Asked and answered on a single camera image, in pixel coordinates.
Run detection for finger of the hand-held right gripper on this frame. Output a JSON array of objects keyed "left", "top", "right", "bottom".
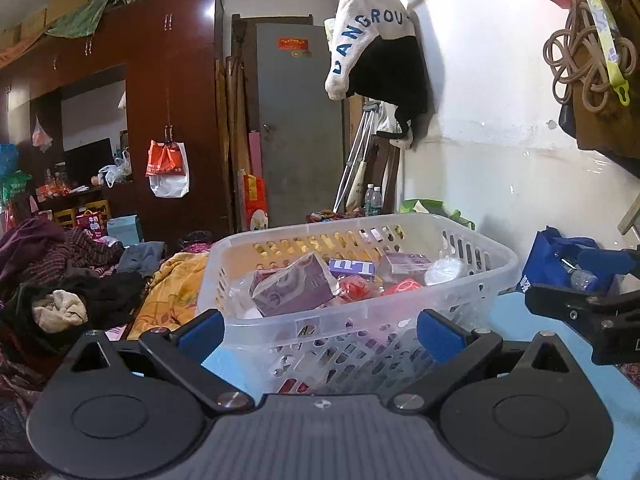
[
  {"left": 574, "top": 246, "right": 640, "bottom": 281},
  {"left": 524, "top": 284, "right": 640, "bottom": 334}
]

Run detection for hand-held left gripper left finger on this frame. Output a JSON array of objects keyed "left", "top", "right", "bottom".
[{"left": 70, "top": 308, "right": 253, "bottom": 413}]

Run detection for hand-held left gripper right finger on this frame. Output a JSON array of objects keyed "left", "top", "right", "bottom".
[{"left": 391, "top": 308, "right": 583, "bottom": 411}]

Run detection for red and white soap packet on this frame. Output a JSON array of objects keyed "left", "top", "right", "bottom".
[{"left": 381, "top": 278, "right": 423, "bottom": 297}]

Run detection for white roll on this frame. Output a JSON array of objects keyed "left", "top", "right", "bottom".
[{"left": 424, "top": 257, "right": 468, "bottom": 287}]

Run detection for purple and white box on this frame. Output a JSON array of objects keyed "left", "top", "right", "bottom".
[{"left": 250, "top": 252, "right": 341, "bottom": 318}]

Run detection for purple cube box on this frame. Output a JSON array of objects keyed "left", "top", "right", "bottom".
[{"left": 327, "top": 258, "right": 377, "bottom": 281}]

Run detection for white plastic basket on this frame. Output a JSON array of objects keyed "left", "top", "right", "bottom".
[{"left": 196, "top": 212, "right": 521, "bottom": 396}]

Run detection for blue tote bag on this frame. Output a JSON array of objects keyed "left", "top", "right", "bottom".
[{"left": 517, "top": 226, "right": 616, "bottom": 296}]

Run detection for yellow cloth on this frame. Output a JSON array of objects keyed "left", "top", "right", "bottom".
[{"left": 127, "top": 252, "right": 211, "bottom": 333}]

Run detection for teal box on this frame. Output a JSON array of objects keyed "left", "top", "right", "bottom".
[{"left": 106, "top": 215, "right": 143, "bottom": 246}]

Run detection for green and white shopping bag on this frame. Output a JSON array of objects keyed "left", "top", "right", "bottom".
[{"left": 400, "top": 199, "right": 476, "bottom": 231}]

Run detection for red gift bag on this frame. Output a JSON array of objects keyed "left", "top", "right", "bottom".
[{"left": 242, "top": 174, "right": 271, "bottom": 231}]

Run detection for beige cloth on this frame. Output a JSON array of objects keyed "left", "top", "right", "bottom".
[{"left": 32, "top": 290, "right": 88, "bottom": 333}]

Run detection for brown hanging bag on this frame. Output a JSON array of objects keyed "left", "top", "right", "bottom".
[{"left": 557, "top": 0, "right": 640, "bottom": 178}]

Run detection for red gift box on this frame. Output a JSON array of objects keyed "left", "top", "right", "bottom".
[{"left": 75, "top": 210, "right": 106, "bottom": 235}]

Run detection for orange plastic bag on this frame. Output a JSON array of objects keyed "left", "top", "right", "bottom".
[{"left": 146, "top": 140, "right": 191, "bottom": 198}]

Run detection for pile of dark clothes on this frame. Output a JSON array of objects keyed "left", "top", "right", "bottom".
[{"left": 0, "top": 217, "right": 151, "bottom": 361}]

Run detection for yellow wooden stool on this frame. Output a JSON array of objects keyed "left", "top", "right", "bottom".
[{"left": 52, "top": 200, "right": 111, "bottom": 227}]

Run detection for white plastic bag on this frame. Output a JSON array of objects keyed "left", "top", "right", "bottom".
[{"left": 98, "top": 149, "right": 132, "bottom": 188}]

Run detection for metal crutches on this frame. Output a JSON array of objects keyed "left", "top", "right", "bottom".
[{"left": 334, "top": 100, "right": 378, "bottom": 213}]

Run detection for black television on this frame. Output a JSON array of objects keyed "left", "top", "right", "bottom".
[{"left": 64, "top": 137, "right": 115, "bottom": 183}]

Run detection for leaning wooden planks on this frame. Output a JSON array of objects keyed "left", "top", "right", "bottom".
[{"left": 215, "top": 15, "right": 261, "bottom": 231}]

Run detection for green plastic bag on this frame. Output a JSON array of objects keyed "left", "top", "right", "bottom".
[{"left": 0, "top": 170, "right": 33, "bottom": 201}]

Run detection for grey door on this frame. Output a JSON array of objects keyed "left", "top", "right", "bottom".
[{"left": 255, "top": 22, "right": 348, "bottom": 228}]

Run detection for brown wooden wardrobe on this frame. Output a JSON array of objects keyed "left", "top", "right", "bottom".
[{"left": 0, "top": 0, "right": 236, "bottom": 256}]

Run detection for small hanging plastic bag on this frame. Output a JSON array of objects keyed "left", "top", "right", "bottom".
[{"left": 31, "top": 116, "right": 53, "bottom": 153}]

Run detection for white and black hanging jacket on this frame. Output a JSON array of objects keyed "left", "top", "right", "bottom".
[{"left": 324, "top": 0, "right": 431, "bottom": 150}]

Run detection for green cloth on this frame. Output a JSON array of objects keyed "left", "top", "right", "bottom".
[{"left": 45, "top": 0, "right": 116, "bottom": 38}]

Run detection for medium cardboard box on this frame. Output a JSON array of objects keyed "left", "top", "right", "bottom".
[{"left": 15, "top": 7, "right": 48, "bottom": 43}]

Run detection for coiled brown rope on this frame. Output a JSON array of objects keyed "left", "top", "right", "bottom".
[{"left": 544, "top": 0, "right": 638, "bottom": 113}]

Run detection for yellow green strap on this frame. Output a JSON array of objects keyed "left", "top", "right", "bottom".
[{"left": 570, "top": 0, "right": 632, "bottom": 106}]

